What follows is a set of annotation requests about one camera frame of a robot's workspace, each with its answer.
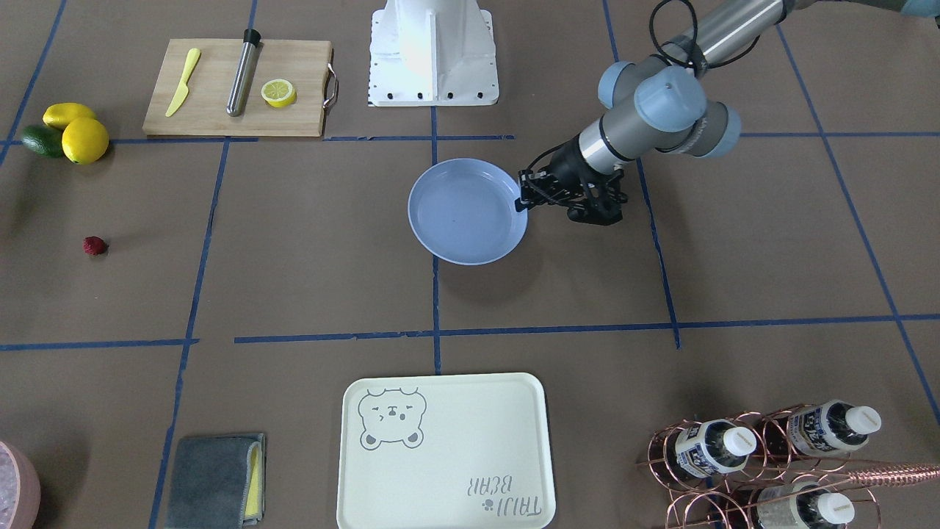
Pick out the lemon half slice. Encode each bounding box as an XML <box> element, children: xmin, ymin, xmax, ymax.
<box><xmin>261</xmin><ymin>79</ymin><xmax>297</xmax><ymax>109</ymax></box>

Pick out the blue plate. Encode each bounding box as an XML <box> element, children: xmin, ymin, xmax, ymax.
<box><xmin>407</xmin><ymin>158</ymin><xmax>528</xmax><ymax>267</ymax></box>

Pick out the copper wire bottle rack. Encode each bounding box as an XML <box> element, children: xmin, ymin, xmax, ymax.
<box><xmin>635</xmin><ymin>419</ymin><xmax>938</xmax><ymax>528</ymax></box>

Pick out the yellow lemon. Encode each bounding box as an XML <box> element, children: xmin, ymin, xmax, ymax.
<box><xmin>43</xmin><ymin>101</ymin><xmax>97</xmax><ymax>132</ymax></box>
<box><xmin>62</xmin><ymin>118</ymin><xmax>110</xmax><ymax>165</ymax></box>

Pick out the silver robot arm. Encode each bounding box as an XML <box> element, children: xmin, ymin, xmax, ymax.
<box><xmin>514</xmin><ymin>1</ymin><xmax>810</xmax><ymax>226</ymax></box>

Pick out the cream bear tray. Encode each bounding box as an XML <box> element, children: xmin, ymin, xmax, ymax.
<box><xmin>336</xmin><ymin>373</ymin><xmax>557</xmax><ymax>528</ymax></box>

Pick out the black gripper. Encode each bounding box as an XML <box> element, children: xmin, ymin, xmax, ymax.
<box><xmin>515</xmin><ymin>138</ymin><xmax>604</xmax><ymax>213</ymax></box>

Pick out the pink bowl of ice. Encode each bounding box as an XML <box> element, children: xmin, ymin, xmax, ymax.
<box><xmin>1</xmin><ymin>441</ymin><xmax>41</xmax><ymax>528</ymax></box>

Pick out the yellow lemon lower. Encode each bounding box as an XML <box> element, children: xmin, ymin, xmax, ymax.
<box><xmin>43</xmin><ymin>101</ymin><xmax>97</xmax><ymax>132</ymax></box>

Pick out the tea bottle three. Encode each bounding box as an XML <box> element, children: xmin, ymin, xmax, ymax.
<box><xmin>750</xmin><ymin>481</ymin><xmax>856</xmax><ymax>528</ymax></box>

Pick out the wooden cutting board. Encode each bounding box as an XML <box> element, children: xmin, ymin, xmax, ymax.
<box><xmin>142</xmin><ymin>39</ymin><xmax>333</xmax><ymax>138</ymax></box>

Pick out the yellow plastic knife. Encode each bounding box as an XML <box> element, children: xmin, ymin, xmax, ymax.
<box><xmin>164</xmin><ymin>48</ymin><xmax>201</xmax><ymax>118</ymax></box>

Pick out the yellow lemon upper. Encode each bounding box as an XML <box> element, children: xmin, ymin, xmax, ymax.
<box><xmin>62</xmin><ymin>118</ymin><xmax>110</xmax><ymax>165</ymax></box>

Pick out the grey folded cloth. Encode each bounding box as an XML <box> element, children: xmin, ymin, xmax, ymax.
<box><xmin>164</xmin><ymin>432</ymin><xmax>267</xmax><ymax>528</ymax></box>

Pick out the tea bottle two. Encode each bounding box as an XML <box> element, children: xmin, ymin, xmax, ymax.
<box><xmin>785</xmin><ymin>400</ymin><xmax>883</xmax><ymax>458</ymax></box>

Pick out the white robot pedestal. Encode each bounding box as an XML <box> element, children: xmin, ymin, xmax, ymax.
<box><xmin>367</xmin><ymin>1</ymin><xmax>500</xmax><ymax>107</ymax></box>

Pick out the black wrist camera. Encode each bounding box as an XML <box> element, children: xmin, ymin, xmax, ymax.
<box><xmin>566</xmin><ymin>168</ymin><xmax>629</xmax><ymax>226</ymax></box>

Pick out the green lime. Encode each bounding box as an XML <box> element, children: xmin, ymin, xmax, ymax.
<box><xmin>21</xmin><ymin>125</ymin><xmax>65</xmax><ymax>158</ymax></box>

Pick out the red strawberry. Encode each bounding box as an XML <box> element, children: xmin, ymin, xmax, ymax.
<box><xmin>82</xmin><ymin>237</ymin><xmax>109</xmax><ymax>256</ymax></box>

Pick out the tea bottle one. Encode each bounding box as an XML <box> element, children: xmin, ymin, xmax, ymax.
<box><xmin>665</xmin><ymin>420</ymin><xmax>759</xmax><ymax>482</ymax></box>

